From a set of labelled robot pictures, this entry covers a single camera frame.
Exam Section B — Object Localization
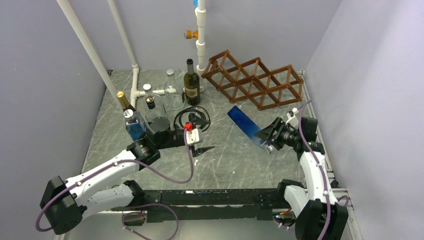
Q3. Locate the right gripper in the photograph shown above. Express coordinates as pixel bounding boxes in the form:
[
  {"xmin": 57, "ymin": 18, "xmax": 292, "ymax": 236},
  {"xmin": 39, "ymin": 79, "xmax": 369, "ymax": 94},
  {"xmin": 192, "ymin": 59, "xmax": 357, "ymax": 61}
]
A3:
[{"xmin": 254, "ymin": 116, "xmax": 301, "ymax": 150}]

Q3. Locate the clear glass bottle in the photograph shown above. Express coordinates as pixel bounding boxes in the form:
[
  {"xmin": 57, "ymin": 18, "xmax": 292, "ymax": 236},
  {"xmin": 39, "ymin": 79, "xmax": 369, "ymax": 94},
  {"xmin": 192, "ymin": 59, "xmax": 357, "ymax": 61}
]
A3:
[
  {"xmin": 142, "ymin": 83, "xmax": 155, "ymax": 98},
  {"xmin": 164, "ymin": 69, "xmax": 185, "ymax": 111}
]

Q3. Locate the blue label clear bottle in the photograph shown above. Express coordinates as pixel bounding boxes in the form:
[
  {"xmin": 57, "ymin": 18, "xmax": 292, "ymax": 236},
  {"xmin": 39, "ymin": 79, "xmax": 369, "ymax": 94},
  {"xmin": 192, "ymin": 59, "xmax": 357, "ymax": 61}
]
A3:
[
  {"xmin": 123, "ymin": 109, "xmax": 147, "ymax": 141},
  {"xmin": 227, "ymin": 105, "xmax": 276, "ymax": 154}
]

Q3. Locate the dark bottle black cap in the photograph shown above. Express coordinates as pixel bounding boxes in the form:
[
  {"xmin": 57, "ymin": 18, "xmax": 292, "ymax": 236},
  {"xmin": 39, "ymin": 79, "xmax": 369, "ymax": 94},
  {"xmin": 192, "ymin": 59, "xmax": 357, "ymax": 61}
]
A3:
[{"xmin": 145, "ymin": 96, "xmax": 166, "ymax": 124}]

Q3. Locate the dark green wine bottle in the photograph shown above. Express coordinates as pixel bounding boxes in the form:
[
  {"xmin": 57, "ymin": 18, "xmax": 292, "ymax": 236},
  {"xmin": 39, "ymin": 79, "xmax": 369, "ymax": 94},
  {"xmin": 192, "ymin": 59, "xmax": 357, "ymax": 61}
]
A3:
[{"xmin": 183, "ymin": 58, "xmax": 201, "ymax": 106}]

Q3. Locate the brown gold-capped wine bottle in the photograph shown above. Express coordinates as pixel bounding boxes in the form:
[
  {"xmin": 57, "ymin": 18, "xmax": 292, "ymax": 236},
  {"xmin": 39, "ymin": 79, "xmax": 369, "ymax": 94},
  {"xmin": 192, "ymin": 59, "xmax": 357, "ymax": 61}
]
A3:
[{"xmin": 116, "ymin": 91, "xmax": 137, "ymax": 112}]

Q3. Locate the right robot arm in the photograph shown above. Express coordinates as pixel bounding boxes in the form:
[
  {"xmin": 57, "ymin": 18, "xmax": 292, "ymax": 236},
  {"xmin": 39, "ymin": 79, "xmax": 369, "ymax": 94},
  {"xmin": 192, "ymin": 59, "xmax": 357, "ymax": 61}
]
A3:
[{"xmin": 254, "ymin": 117, "xmax": 349, "ymax": 240}]

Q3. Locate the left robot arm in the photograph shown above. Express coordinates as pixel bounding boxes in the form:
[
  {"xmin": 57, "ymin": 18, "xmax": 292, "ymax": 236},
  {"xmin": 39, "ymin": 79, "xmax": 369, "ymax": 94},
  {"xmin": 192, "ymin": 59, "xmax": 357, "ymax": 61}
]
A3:
[{"xmin": 40, "ymin": 108, "xmax": 211, "ymax": 235}]

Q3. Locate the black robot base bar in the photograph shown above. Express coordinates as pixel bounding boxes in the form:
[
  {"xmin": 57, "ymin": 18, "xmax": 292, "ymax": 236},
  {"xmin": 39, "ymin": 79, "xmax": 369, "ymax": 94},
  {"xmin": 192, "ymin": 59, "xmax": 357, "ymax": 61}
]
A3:
[{"xmin": 113, "ymin": 188, "xmax": 290, "ymax": 223}]

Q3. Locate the brown wooden wine rack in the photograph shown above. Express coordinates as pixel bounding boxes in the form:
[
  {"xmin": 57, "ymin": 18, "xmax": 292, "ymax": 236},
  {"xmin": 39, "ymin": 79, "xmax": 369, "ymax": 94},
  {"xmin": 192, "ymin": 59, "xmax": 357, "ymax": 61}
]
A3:
[{"xmin": 201, "ymin": 49, "xmax": 304, "ymax": 111}]

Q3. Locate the orange valve fitting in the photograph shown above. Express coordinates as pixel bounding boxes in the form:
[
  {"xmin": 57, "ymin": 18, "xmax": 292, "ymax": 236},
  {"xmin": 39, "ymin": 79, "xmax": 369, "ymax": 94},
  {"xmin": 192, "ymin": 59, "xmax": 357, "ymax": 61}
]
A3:
[{"xmin": 183, "ymin": 30, "xmax": 199, "ymax": 40}]

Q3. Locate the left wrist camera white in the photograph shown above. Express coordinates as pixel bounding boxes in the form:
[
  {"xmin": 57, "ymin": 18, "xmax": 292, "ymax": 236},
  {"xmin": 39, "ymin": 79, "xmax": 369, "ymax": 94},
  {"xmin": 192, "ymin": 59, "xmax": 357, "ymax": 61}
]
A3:
[{"xmin": 184, "ymin": 123, "xmax": 204, "ymax": 146}]

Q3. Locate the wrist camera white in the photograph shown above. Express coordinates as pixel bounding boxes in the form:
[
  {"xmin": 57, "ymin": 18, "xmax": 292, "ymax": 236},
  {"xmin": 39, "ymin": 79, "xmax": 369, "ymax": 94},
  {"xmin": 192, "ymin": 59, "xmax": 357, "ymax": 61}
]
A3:
[
  {"xmin": 184, "ymin": 123, "xmax": 204, "ymax": 146},
  {"xmin": 286, "ymin": 107, "xmax": 299, "ymax": 128}
]

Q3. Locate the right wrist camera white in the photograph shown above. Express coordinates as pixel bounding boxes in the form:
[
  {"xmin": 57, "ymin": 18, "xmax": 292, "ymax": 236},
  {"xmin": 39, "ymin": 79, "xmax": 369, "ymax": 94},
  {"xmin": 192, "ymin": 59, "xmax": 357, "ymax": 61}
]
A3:
[{"xmin": 286, "ymin": 107, "xmax": 299, "ymax": 128}]

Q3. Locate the coiled black cable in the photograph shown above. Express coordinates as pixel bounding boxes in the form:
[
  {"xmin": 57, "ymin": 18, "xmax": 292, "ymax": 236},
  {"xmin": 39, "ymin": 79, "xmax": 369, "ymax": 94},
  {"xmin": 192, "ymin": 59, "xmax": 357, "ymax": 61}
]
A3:
[{"xmin": 173, "ymin": 106, "xmax": 212, "ymax": 132}]

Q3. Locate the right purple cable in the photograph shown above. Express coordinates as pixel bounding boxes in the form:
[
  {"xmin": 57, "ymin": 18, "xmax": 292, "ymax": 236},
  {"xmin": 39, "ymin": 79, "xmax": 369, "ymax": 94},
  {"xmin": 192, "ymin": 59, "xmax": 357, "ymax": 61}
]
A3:
[{"xmin": 273, "ymin": 100, "xmax": 350, "ymax": 240}]

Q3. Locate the purple cable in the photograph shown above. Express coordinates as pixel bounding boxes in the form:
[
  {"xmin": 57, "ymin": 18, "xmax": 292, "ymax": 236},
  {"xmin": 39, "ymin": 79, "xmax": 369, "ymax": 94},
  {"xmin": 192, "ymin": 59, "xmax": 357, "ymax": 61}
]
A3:
[
  {"xmin": 34, "ymin": 129, "xmax": 195, "ymax": 240},
  {"xmin": 273, "ymin": 100, "xmax": 350, "ymax": 240}
]

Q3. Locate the aluminium rail frame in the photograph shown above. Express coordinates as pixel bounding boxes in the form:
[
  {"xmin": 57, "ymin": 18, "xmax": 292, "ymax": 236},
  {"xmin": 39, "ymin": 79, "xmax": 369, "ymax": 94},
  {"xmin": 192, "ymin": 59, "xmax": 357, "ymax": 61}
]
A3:
[{"xmin": 52, "ymin": 188, "xmax": 362, "ymax": 240}]

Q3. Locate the white PVC pipe frame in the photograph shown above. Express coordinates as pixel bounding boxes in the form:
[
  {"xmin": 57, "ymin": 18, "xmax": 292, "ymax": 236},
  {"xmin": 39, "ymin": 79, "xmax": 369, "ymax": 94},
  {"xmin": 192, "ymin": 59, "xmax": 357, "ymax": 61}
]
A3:
[{"xmin": 57, "ymin": 0, "xmax": 206, "ymax": 107}]

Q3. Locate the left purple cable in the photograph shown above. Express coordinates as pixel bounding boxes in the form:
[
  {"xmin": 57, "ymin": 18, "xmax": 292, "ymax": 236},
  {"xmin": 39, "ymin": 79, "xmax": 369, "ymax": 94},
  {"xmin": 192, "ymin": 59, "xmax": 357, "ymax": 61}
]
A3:
[{"xmin": 34, "ymin": 129, "xmax": 195, "ymax": 240}]

